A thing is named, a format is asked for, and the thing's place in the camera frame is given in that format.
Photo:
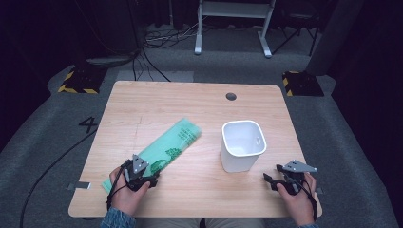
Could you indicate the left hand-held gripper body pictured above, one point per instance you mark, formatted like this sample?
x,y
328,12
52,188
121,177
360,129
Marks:
x,y
138,164

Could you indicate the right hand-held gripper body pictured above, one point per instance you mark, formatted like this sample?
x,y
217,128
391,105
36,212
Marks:
x,y
296,167

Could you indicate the white plastic bin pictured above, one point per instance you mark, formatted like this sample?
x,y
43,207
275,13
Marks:
x,y
237,162

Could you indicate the green plastic bag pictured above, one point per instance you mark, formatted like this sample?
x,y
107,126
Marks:
x,y
177,139

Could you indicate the person's left hand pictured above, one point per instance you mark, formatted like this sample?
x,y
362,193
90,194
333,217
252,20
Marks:
x,y
128,198

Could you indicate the person's right hand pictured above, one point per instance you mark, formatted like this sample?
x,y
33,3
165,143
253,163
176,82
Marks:
x,y
299,204

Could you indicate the grey tape strip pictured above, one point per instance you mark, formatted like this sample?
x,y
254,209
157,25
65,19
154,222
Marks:
x,y
80,185
320,190

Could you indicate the grey flat stand base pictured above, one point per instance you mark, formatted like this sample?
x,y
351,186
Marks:
x,y
111,60

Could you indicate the grey pillar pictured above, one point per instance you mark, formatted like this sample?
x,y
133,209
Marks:
x,y
332,38

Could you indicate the black tripod stand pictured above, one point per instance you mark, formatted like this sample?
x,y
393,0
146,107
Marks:
x,y
297,23

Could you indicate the black yellow striped base plate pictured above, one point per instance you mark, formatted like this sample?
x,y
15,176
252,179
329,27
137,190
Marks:
x,y
83,80
302,84

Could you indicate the white metal desk frame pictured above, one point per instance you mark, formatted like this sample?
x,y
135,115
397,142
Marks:
x,y
234,10

